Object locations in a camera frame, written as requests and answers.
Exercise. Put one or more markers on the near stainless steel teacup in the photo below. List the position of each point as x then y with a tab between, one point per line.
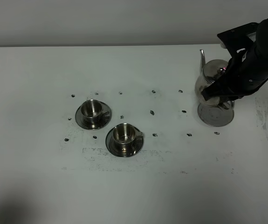
125	134

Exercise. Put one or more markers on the far stainless steel saucer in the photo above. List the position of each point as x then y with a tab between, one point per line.
93	126

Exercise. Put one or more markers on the stainless steel teapot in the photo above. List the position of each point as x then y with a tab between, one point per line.
208	73

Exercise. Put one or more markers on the stainless steel teacup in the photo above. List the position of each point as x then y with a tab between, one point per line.
92	111
125	134

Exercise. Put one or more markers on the steel teapot saucer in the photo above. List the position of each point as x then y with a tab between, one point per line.
216	116

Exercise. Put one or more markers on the near stainless steel saucer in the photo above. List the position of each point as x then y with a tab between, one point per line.
116	151

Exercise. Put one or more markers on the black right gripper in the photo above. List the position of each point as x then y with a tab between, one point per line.
246	72

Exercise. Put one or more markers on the stainless steel saucer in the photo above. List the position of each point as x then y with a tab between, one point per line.
93	126
116	151

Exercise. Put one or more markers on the far stainless steel teacup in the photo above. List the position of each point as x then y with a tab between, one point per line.
92	111

